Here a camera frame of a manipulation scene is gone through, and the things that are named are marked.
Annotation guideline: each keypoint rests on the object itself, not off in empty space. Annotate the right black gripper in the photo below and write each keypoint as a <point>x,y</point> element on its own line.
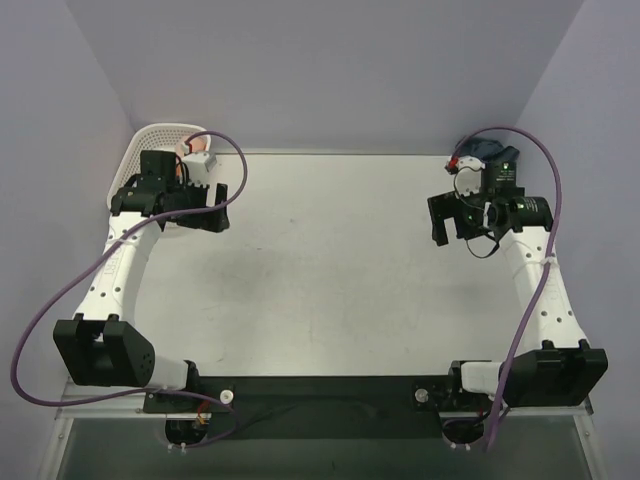
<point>442,215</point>

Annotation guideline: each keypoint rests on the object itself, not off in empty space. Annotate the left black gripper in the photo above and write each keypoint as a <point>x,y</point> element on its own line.
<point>218,209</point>

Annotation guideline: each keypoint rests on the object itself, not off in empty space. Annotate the dark blue towel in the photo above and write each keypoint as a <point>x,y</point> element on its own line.
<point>486,150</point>

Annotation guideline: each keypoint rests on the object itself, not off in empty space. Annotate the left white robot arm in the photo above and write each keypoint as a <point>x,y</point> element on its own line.
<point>100,345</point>

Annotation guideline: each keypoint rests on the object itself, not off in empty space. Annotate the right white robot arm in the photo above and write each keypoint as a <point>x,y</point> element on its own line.
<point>552,363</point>

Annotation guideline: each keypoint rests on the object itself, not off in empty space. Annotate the rolled orange towel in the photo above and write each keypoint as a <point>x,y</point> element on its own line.
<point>186,146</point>

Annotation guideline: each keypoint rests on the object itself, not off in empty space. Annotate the white perforated plastic basket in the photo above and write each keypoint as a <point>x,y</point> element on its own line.
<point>164,137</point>

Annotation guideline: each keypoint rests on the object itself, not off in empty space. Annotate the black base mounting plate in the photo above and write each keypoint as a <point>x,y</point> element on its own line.
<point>405,407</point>

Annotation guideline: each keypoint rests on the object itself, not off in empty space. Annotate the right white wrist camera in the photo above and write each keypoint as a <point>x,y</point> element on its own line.
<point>467,174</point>

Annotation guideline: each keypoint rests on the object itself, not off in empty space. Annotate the aluminium frame rail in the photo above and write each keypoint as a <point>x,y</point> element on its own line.
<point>112,443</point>

